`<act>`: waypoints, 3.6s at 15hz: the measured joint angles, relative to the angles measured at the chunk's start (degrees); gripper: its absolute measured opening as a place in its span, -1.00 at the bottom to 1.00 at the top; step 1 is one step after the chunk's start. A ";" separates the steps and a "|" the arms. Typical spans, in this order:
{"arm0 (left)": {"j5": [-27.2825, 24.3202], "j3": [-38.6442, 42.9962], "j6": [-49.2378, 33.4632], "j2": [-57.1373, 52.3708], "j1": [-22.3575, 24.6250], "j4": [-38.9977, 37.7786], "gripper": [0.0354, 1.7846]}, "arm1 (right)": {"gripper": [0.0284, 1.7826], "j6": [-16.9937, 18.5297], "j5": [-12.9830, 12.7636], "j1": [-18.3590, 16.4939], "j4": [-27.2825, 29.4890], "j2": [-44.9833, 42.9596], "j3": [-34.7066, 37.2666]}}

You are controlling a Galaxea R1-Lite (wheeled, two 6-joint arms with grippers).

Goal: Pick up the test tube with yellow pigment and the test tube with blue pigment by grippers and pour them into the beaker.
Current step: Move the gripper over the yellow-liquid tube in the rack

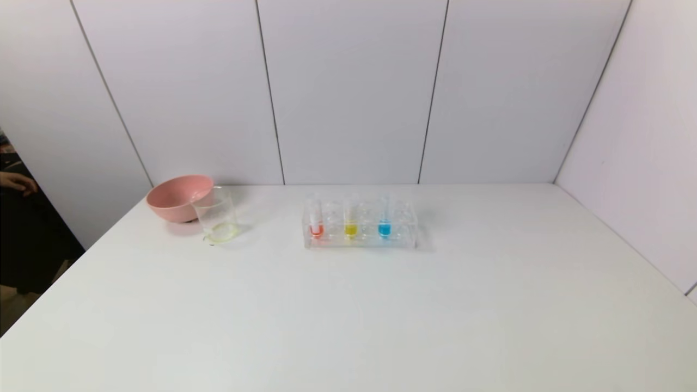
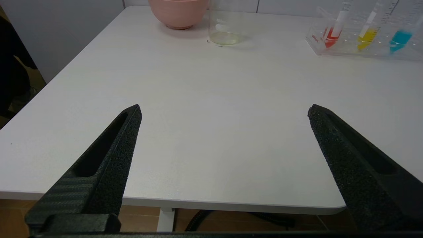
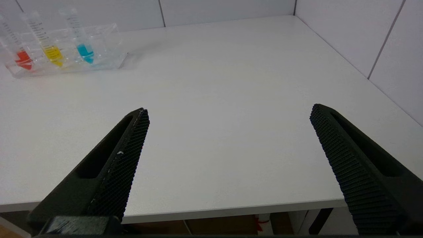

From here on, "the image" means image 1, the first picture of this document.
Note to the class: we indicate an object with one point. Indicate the bystander bare hand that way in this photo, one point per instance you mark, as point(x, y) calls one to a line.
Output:
point(19, 182)

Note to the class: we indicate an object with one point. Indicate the test tube with yellow pigment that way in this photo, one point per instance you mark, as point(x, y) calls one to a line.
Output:
point(351, 230)

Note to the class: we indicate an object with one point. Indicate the clear glass beaker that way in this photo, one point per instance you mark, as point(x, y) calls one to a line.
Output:
point(218, 220)

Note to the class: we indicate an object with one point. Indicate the test tube with red pigment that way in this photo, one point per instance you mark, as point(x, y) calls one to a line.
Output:
point(316, 228)

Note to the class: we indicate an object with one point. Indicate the test tube with blue pigment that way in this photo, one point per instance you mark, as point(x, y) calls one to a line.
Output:
point(384, 228)

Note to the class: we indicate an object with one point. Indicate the clear acrylic test tube rack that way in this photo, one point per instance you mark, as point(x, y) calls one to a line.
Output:
point(403, 228)

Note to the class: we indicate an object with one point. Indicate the bystander in black clothing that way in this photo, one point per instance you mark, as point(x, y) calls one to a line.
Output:
point(27, 239)

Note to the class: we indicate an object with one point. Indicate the pink plastic bowl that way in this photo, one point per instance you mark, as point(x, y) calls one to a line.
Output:
point(173, 198)

